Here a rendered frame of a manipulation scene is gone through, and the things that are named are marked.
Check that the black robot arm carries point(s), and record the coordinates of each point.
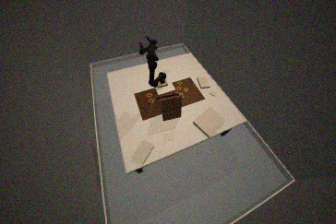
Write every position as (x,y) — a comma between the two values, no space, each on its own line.
(152,57)

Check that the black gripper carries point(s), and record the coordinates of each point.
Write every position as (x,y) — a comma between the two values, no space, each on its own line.
(149,49)

